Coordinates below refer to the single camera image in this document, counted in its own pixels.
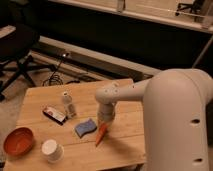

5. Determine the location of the black chair base background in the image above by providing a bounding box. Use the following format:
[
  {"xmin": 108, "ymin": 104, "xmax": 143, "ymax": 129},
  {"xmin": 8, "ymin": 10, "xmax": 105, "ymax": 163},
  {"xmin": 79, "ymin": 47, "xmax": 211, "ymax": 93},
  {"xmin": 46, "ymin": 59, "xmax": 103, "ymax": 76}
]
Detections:
[{"xmin": 175, "ymin": 0, "xmax": 207, "ymax": 16}]

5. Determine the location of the blue sponge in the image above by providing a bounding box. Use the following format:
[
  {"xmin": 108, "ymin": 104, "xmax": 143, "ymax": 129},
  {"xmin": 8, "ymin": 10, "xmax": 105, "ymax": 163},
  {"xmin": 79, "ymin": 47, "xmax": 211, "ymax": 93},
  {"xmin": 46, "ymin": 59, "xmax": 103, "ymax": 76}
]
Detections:
[{"xmin": 75, "ymin": 119, "xmax": 97, "ymax": 138}]

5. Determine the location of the black and white snack packet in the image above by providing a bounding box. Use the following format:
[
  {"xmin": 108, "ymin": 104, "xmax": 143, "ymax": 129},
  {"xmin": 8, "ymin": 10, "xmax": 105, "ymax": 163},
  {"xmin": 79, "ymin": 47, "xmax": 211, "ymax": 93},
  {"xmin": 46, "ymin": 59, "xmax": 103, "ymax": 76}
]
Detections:
[{"xmin": 42, "ymin": 106, "xmax": 67, "ymax": 125}]

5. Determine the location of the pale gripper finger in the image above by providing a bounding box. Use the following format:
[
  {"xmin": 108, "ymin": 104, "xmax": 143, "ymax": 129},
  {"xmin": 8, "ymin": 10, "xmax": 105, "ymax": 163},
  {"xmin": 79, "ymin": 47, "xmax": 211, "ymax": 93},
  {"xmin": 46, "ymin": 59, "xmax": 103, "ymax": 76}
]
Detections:
[
  {"xmin": 106, "ymin": 121, "xmax": 112, "ymax": 131},
  {"xmin": 98, "ymin": 122, "xmax": 104, "ymax": 129}
]

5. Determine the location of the orange chili pepper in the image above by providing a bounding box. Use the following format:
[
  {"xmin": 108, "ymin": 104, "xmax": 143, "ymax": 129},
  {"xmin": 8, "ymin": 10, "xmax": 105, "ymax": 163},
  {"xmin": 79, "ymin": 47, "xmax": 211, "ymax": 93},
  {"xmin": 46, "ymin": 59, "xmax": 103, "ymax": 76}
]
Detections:
[{"xmin": 95, "ymin": 123, "xmax": 107, "ymax": 146}]

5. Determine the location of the white paper cup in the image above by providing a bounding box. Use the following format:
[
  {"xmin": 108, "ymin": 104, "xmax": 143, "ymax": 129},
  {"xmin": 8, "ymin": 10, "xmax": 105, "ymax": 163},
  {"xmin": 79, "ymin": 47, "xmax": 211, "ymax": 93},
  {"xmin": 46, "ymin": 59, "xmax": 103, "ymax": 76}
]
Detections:
[{"xmin": 41, "ymin": 139, "xmax": 64, "ymax": 163}]

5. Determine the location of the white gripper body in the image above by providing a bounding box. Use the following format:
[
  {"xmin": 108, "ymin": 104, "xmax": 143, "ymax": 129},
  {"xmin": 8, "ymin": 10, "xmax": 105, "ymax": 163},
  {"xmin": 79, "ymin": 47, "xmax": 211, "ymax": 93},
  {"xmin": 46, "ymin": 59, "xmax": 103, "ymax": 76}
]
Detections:
[{"xmin": 97, "ymin": 103, "xmax": 115, "ymax": 124}]

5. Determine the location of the black office chair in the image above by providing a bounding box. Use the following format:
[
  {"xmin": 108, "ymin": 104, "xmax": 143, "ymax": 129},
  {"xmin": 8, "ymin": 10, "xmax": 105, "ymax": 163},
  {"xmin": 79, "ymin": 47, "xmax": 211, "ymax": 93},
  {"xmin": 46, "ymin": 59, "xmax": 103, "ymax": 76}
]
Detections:
[{"xmin": 0, "ymin": 24, "xmax": 56, "ymax": 101}]

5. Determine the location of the black cable on floor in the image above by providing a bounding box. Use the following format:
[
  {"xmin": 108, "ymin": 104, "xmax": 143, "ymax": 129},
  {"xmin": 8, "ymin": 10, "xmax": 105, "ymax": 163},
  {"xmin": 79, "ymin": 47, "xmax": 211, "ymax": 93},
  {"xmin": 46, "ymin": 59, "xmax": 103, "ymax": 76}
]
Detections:
[{"xmin": 41, "ymin": 53, "xmax": 81, "ymax": 88}]

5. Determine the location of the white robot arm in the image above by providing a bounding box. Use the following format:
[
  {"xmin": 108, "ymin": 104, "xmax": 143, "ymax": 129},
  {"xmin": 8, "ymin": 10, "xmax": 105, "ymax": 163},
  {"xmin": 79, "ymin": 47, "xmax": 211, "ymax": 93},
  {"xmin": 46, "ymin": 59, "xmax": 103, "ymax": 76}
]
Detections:
[{"xmin": 95, "ymin": 69, "xmax": 213, "ymax": 171}]

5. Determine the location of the orange bowl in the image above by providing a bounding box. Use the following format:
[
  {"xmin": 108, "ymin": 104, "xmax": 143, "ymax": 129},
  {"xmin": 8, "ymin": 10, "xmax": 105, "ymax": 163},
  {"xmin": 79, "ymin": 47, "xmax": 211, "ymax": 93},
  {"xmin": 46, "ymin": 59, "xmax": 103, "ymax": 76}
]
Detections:
[{"xmin": 3, "ymin": 127, "xmax": 35, "ymax": 157}]

